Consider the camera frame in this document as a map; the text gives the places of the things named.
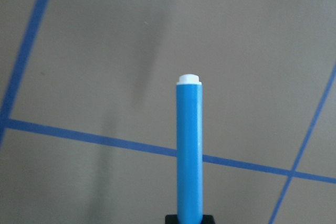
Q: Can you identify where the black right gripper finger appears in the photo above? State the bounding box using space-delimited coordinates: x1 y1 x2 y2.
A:
165 215 214 224

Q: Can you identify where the blue marker pen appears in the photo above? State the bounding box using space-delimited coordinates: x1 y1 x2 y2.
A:
176 74 203 223

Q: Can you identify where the brown paper table mat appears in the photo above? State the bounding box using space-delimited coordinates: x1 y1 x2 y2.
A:
1 0 335 223

